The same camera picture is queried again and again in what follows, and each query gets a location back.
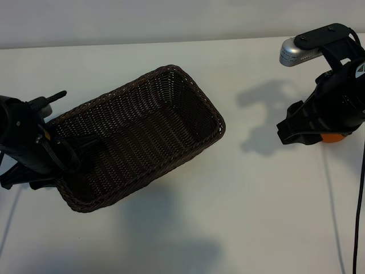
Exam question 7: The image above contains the orange fruit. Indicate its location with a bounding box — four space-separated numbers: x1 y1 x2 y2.
321 133 346 144

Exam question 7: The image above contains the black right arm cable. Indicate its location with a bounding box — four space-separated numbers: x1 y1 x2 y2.
348 28 362 48

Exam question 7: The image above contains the black right hanging cable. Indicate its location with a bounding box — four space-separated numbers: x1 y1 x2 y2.
352 136 365 274

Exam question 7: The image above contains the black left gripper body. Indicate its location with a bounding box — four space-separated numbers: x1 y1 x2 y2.
0 98 60 191

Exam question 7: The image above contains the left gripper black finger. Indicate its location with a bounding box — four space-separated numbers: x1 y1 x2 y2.
28 176 59 191
73 136 99 165

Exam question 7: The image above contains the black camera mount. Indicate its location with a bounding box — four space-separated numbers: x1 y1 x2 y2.
28 90 68 115
293 23 360 72

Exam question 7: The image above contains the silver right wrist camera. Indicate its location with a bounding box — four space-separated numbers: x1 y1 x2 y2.
278 37 323 69

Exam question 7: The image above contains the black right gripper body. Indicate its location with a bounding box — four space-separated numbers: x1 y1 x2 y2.
302 57 365 135

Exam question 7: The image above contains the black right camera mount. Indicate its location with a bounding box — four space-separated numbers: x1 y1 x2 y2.
293 23 360 72

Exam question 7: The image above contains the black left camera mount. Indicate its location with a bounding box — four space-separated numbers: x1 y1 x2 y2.
28 90 68 115

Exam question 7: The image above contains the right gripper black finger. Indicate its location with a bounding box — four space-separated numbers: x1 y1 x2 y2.
285 100 313 122
275 118 325 146

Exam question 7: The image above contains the dark brown woven basket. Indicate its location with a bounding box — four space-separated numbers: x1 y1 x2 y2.
47 65 226 213

